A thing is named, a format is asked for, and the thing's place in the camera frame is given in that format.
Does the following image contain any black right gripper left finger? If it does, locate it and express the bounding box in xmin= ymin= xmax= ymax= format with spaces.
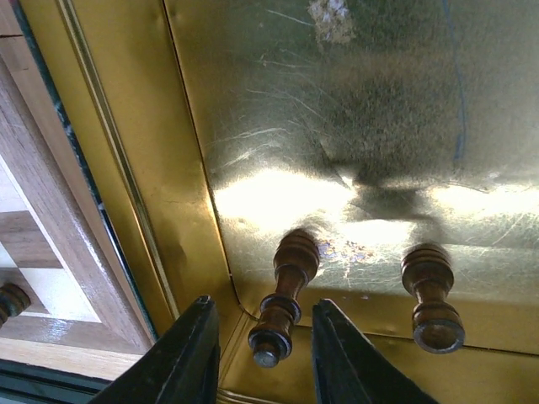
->
xmin=91 ymin=295 xmax=220 ymax=404

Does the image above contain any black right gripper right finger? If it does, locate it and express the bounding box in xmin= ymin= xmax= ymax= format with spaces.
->
xmin=312 ymin=299 xmax=436 ymax=403

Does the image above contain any dark queen piece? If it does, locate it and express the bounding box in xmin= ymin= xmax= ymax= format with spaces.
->
xmin=248 ymin=229 xmax=320 ymax=368

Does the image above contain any wooden chessboard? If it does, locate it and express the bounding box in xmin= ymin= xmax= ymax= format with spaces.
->
xmin=1 ymin=1 xmax=155 ymax=380

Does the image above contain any gold tin tray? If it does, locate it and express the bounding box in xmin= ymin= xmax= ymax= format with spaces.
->
xmin=19 ymin=1 xmax=538 ymax=403

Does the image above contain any dark rook piece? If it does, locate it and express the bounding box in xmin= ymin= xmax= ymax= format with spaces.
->
xmin=401 ymin=243 xmax=466 ymax=354

